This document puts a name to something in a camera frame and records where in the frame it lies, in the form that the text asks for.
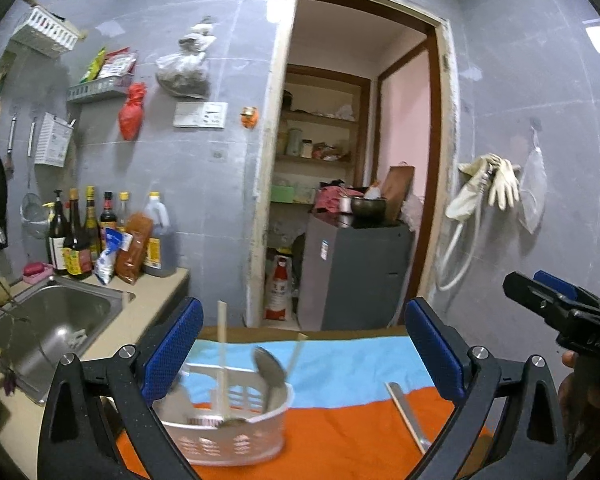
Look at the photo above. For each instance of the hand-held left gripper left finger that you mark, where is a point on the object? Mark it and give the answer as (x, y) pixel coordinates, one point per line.
(175, 350)

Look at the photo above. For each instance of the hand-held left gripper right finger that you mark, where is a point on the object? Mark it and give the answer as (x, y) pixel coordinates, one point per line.
(440, 355)

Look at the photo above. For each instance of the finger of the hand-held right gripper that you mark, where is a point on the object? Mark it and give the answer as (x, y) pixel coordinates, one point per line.
(530, 295)
(555, 282)

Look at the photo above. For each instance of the wooden chopstick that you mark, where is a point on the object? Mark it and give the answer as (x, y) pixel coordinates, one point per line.
(296, 355)
(222, 340)

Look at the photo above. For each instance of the large metal spoon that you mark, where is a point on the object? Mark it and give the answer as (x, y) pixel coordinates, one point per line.
(270, 367)

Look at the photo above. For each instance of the white plastic utensil basket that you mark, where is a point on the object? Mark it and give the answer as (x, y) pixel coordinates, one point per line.
(230, 440)

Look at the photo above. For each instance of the person's right hand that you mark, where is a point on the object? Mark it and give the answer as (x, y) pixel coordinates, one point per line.
(570, 360)

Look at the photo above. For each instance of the flat metal utensil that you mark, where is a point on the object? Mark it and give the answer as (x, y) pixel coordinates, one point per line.
(410, 420)

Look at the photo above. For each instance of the large cooking oil jug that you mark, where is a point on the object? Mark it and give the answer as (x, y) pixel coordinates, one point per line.
(162, 255)

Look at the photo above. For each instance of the grey dish rag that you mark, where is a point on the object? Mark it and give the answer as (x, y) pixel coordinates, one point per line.
(79, 336)

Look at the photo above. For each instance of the clear hanging plastic bag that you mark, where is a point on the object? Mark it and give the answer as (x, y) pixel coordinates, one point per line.
(532, 185)

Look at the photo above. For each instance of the blue and orange cloth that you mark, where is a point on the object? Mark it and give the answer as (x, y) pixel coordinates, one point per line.
(340, 360)

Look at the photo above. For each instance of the red chili powder bag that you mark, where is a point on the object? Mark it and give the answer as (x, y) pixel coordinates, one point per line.
(132, 255)

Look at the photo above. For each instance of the cream rubber glove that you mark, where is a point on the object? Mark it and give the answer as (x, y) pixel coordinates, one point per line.
(467, 195)
(505, 185)

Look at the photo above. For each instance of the blue and white salt bag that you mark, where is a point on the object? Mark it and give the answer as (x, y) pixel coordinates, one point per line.
(105, 265)

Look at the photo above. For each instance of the stainless steel sink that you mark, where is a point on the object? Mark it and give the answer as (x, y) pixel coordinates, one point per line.
(65, 310)

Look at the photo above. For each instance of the white and red sack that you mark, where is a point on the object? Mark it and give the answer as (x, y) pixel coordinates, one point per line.
(279, 290)

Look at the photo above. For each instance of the grey small fridge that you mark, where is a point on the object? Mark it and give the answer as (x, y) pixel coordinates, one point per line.
(355, 270)

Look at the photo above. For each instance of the soy sauce bottle orange cap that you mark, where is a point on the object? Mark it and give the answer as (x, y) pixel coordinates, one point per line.
(77, 260)

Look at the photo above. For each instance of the crumpled clear plastic bag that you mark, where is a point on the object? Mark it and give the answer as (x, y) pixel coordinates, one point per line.
(412, 212)

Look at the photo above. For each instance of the clear bottle yellow cap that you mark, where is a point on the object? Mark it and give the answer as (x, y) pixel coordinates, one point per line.
(123, 210)

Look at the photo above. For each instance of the dark bottle red label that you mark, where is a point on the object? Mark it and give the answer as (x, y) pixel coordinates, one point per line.
(108, 215)

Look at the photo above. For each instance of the pink soap dish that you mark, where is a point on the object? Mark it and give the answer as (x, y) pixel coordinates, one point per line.
(37, 275)

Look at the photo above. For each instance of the dark pump bottle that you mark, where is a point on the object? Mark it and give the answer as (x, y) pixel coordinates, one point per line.
(57, 245)

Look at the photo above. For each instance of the tall dark bottle yellow cap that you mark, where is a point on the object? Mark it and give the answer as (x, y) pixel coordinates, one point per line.
(91, 215)

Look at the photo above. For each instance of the dark metal bowl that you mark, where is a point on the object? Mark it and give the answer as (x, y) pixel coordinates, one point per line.
(367, 208)

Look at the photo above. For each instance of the brown wooden cutting board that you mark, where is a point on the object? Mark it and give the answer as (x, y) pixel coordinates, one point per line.
(397, 190)

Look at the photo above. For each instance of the dried flower stem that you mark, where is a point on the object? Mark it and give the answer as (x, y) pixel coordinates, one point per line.
(7, 382)

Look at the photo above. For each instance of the small metal cup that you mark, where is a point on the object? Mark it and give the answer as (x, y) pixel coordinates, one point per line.
(346, 205)

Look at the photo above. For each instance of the green box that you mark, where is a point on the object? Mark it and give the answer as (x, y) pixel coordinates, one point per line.
(282, 194)

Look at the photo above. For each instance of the red cloth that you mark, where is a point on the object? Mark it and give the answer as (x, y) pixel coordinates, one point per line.
(330, 199)

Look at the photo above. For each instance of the small yellow cap bottle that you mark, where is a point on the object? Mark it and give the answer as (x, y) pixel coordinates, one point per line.
(47, 206)

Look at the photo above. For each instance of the metal mesh strainer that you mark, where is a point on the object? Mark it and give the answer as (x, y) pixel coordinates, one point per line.
(32, 215)

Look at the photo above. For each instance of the red plastic bag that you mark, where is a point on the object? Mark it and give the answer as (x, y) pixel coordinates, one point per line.
(131, 117)

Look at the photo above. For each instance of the grey jar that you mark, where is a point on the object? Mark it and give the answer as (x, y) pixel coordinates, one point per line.
(294, 142)

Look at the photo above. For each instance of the white hanging cutlery holder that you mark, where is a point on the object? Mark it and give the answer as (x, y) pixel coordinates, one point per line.
(52, 140)

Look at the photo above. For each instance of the wooden shelf unit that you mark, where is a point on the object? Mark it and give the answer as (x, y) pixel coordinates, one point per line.
(320, 120)

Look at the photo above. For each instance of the hanging metal spatula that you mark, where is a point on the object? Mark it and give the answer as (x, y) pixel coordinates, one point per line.
(11, 140)

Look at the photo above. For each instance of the clear bag of dried goods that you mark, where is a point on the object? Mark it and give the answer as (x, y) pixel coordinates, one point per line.
(182, 77)

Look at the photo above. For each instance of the red and white packets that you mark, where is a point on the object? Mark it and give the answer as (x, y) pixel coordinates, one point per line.
(117, 65)

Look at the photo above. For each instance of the green snack packet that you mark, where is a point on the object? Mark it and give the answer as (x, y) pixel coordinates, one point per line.
(95, 65)

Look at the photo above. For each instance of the clear adhesive wall hook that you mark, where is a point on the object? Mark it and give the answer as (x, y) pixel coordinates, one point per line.
(219, 153)

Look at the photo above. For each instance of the white wall switch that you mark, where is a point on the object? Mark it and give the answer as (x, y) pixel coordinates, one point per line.
(187, 115)

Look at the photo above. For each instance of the door frame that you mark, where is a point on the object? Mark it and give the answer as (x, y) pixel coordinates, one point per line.
(275, 135)

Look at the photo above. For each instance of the orange wall hook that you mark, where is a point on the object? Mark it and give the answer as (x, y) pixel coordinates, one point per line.
(249, 117)

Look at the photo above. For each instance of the grey wall shelf basket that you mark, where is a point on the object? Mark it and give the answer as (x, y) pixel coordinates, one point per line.
(95, 91)

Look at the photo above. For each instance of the white slotted wall basket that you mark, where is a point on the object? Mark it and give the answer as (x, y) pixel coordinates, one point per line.
(45, 30)

